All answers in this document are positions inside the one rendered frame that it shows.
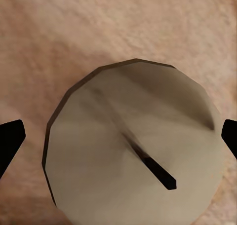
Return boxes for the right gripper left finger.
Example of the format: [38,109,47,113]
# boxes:
[0,119,26,179]

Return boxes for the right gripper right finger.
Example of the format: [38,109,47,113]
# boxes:
[221,119,237,159]

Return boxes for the pillar candle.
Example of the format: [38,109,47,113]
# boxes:
[42,58,228,225]

